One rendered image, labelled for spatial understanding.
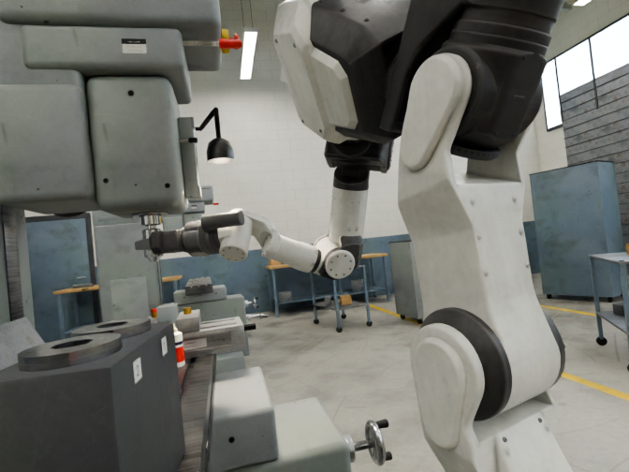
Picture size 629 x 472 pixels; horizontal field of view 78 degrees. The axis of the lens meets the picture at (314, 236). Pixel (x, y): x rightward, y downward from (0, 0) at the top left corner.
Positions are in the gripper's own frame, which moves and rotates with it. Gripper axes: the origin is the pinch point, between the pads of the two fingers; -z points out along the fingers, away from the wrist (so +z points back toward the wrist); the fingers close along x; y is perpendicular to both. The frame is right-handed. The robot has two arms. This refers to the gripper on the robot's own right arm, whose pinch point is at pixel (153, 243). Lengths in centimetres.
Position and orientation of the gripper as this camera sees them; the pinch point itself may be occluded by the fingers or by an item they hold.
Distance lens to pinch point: 107.2
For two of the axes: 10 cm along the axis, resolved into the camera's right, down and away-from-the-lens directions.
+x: -2.0, 0.0, -9.8
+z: 9.7, -1.2, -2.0
